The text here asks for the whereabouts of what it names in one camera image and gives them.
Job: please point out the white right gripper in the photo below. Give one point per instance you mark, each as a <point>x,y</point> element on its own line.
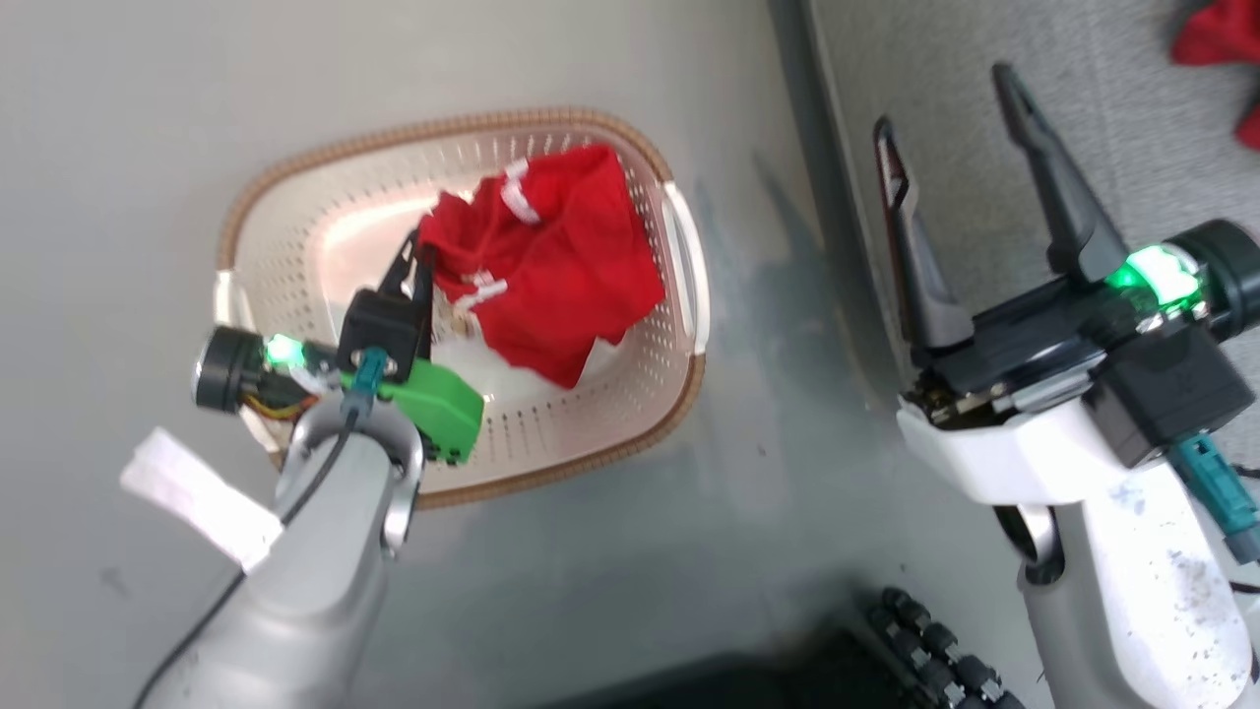
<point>1014,433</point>

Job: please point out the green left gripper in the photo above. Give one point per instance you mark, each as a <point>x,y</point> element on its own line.
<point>438,409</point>

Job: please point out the red shorts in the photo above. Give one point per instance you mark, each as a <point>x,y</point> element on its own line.
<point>561,256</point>

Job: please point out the red numbered jersey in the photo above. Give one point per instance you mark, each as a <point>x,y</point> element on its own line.
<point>1221,34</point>

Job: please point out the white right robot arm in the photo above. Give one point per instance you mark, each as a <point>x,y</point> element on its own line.
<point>1152,611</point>

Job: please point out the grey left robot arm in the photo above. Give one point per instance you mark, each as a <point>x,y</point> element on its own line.
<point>315,591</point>

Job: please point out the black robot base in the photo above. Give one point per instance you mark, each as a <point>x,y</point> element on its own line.
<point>748,679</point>

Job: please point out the grey fabric sofa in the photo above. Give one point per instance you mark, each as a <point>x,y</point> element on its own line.
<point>984,89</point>

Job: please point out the white brown-rimmed laundry basket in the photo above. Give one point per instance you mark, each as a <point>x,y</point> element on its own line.
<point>325,236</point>

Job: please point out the black left gripper motor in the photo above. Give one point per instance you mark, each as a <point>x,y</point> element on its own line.
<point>224,369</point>

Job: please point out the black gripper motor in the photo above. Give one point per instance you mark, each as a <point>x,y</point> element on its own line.
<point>1226,276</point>
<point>224,369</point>

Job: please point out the black right gripper motor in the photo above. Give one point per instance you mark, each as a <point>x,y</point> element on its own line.
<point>1226,276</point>

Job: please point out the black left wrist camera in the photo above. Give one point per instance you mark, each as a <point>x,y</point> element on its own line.
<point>384,325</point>

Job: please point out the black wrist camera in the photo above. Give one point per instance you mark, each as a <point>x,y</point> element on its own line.
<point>1171,389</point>
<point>384,325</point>

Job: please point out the teal left camera connector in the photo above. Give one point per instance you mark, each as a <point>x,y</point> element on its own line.
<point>366,379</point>

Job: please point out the teal camera connector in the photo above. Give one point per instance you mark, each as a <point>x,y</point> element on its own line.
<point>1211,487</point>
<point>366,379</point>

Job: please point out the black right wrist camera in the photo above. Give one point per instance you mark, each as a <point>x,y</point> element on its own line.
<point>1171,389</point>

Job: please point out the teal right camera connector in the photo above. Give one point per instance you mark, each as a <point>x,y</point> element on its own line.
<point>1211,487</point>

